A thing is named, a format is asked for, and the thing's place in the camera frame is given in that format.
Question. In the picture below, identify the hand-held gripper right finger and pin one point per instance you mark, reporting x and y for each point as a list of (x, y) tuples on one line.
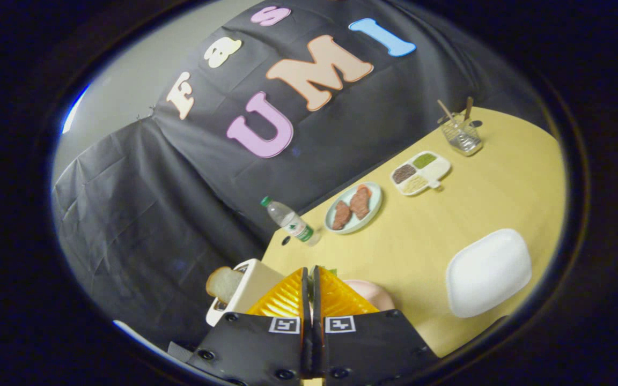
[(368, 348)]

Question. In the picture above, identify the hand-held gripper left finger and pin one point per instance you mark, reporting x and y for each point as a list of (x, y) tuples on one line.
[(255, 343)]

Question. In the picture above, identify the white bread slice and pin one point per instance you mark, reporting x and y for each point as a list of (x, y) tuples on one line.
[(223, 284)]

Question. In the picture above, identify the pink round plate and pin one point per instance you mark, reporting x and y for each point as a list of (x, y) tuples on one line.
[(373, 294)]

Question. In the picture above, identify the white toaster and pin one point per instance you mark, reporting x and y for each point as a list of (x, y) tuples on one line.
[(258, 284)]

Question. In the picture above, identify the clear plastic water bottle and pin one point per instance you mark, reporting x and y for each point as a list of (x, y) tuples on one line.
[(290, 221)]

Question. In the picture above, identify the light blue round plate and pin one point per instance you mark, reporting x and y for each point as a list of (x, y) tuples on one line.
[(373, 214)]

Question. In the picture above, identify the brown meat piece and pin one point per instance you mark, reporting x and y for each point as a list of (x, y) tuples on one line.
[(341, 214), (360, 201)]

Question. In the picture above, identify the white square dish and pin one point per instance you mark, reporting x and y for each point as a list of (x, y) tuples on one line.
[(488, 273)]

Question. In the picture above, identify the black backdrop cloth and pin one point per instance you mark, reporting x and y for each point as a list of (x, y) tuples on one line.
[(153, 203)]

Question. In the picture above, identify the white divided condiment dish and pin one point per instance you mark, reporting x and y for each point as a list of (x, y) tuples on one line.
[(438, 169)]

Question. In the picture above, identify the light wooden stick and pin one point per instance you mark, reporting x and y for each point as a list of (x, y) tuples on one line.
[(446, 111)]

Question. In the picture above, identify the dark wooden stick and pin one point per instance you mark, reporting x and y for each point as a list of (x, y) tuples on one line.
[(468, 107)]

